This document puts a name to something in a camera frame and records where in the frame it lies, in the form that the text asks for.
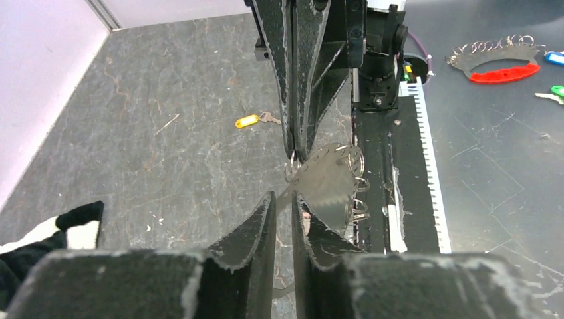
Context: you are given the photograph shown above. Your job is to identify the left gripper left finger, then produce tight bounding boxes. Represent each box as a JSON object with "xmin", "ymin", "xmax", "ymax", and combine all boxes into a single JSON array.
[{"xmin": 194, "ymin": 191, "xmax": 277, "ymax": 318}]

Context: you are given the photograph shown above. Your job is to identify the black white checkered blanket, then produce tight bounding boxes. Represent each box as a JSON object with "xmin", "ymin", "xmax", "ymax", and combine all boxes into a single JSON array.
[{"xmin": 1, "ymin": 201, "xmax": 104, "ymax": 318}]

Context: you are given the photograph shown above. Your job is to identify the metal key organizer plate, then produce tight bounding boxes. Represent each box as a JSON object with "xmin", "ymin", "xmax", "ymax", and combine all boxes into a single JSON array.
[{"xmin": 276, "ymin": 143, "xmax": 370, "ymax": 243}]

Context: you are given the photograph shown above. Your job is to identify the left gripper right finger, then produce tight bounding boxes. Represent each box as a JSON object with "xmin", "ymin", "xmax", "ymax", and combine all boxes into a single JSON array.
[{"xmin": 291, "ymin": 191, "xmax": 364, "ymax": 318}]

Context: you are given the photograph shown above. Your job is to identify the yellow tagged key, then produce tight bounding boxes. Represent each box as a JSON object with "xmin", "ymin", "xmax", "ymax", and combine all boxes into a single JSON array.
[{"xmin": 235, "ymin": 112, "xmax": 281, "ymax": 129}]

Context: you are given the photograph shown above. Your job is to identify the red handled key plate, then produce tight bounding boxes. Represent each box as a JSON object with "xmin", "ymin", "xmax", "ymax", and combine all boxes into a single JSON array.
[{"xmin": 445, "ymin": 35, "xmax": 544, "ymax": 84}]

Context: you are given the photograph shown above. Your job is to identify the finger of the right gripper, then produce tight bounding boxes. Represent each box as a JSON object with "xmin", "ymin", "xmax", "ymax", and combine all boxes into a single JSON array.
[
  {"xmin": 251, "ymin": 1, "xmax": 295, "ymax": 159},
  {"xmin": 294, "ymin": 1, "xmax": 349, "ymax": 162}
]

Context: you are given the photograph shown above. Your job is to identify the white slotted cable duct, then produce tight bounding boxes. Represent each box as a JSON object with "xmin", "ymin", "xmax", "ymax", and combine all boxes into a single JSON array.
[{"xmin": 400, "ymin": 76, "xmax": 452, "ymax": 253}]

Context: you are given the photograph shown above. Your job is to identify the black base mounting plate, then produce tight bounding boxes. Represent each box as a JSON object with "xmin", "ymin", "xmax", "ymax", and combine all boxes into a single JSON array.
[{"xmin": 352, "ymin": 97, "xmax": 440, "ymax": 253}]

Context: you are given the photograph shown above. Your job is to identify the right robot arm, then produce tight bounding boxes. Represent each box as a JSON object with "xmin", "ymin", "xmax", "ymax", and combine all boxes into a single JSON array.
[{"xmin": 246, "ymin": 1, "xmax": 408, "ymax": 162}]

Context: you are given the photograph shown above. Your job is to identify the green tagged key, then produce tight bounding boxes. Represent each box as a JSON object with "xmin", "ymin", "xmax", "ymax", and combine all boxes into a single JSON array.
[{"xmin": 534, "ymin": 86, "xmax": 564, "ymax": 105}]

